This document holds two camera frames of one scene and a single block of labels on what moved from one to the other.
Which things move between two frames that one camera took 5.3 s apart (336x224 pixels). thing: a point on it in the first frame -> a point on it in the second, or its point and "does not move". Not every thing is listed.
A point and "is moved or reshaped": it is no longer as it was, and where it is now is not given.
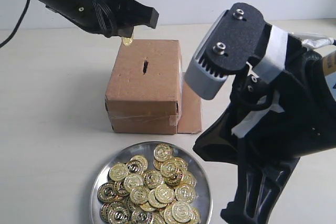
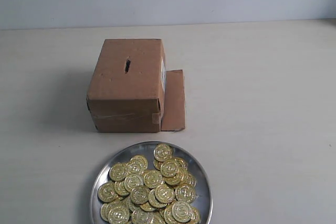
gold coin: [106, 192] does not move
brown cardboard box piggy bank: [146, 92] is moved or reshaped
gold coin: [163, 152] does not move
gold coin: [185, 192] does not move
